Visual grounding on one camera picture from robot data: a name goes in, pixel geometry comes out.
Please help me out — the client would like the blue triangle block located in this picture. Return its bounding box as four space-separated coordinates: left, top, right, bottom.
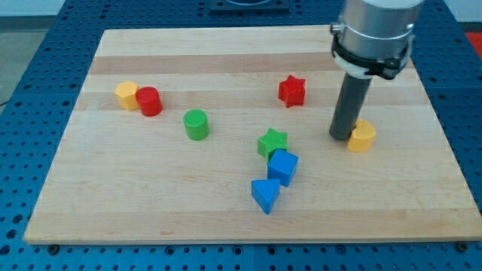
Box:
251 179 281 215

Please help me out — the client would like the yellow hexagon block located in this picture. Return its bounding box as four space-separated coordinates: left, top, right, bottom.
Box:
114 81 139 111

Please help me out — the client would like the red star block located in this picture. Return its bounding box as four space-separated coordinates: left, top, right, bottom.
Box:
278 75 306 108

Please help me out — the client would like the green star block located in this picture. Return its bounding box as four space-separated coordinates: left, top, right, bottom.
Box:
258 128 288 162

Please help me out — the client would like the blue cube block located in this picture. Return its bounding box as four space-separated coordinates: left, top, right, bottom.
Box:
267 149 298 187

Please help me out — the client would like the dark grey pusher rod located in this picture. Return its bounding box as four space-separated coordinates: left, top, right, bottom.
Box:
329 73 371 141

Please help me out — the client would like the light wooden board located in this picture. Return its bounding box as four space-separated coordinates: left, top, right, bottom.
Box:
23 26 481 245

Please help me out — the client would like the green cylinder block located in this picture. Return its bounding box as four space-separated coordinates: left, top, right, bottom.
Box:
183 108 210 141

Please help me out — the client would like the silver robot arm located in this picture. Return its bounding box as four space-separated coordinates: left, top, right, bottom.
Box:
330 0 424 80

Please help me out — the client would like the yellow heart block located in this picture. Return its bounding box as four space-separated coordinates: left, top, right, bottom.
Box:
347 119 377 152

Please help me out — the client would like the red cylinder block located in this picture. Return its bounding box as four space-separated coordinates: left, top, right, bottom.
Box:
136 87 163 117

